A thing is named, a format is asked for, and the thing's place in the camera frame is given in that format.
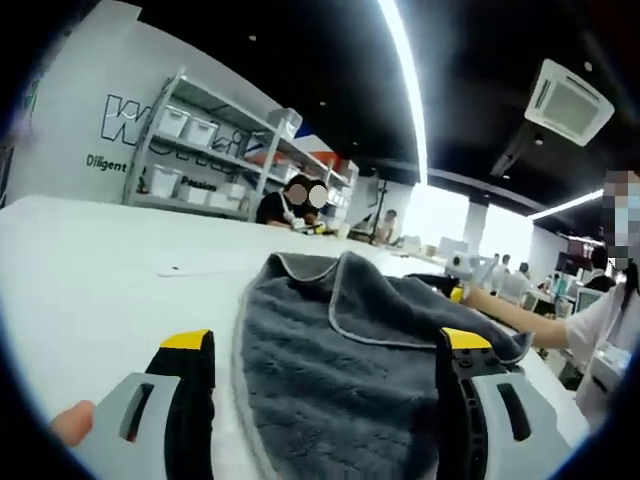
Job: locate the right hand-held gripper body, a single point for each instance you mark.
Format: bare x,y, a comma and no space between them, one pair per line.
462,267

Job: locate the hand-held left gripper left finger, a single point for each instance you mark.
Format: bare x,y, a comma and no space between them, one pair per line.
190,400

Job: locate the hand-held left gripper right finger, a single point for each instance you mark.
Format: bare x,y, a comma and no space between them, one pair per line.
465,425

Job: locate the grey towel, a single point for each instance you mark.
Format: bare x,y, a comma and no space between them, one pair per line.
325,390

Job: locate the person's left hand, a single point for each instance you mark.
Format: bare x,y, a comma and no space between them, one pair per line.
72,422

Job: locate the black tripod stand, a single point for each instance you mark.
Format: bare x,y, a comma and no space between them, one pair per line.
382,210

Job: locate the white ceiling light strip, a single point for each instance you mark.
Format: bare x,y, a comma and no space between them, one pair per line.
407,75
567,204

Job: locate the white power strip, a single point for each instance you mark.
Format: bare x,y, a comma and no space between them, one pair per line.
200,272

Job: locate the white table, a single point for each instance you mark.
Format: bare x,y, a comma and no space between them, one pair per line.
100,280

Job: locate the grey chest device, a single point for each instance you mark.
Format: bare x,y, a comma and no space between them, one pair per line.
612,367

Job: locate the person's white shirt torso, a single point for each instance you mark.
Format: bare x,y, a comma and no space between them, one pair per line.
615,320

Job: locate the ceiling air conditioner unit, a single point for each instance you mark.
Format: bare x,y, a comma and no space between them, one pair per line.
570,102

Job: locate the grey metal storage shelf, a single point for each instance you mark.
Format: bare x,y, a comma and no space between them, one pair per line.
210,152

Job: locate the group of white storage boxes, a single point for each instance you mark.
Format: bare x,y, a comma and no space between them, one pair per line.
197,132

